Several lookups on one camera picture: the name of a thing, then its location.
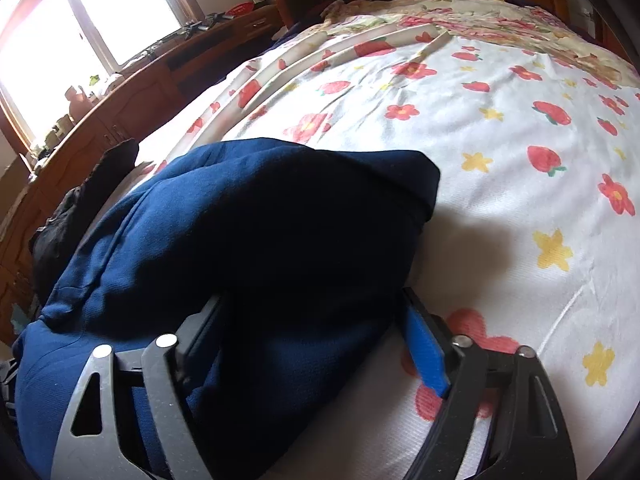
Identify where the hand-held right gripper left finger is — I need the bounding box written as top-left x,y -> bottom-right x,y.
50,295 -> 226,480

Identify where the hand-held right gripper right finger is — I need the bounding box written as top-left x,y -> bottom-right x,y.
402,287 -> 576,480

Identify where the floral quilt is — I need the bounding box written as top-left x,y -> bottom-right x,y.
320,0 -> 631,91

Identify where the wooden desk cabinet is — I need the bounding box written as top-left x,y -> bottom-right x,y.
0,2 -> 283,346

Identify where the navy blue blazer jacket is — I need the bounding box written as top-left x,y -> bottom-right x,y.
12,137 -> 441,480

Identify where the black garment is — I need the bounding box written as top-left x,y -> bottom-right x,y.
29,137 -> 141,281

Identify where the window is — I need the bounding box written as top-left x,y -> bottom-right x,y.
0,0 -> 203,156

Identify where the strawberry print bed sheet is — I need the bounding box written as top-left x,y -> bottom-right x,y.
135,0 -> 640,480

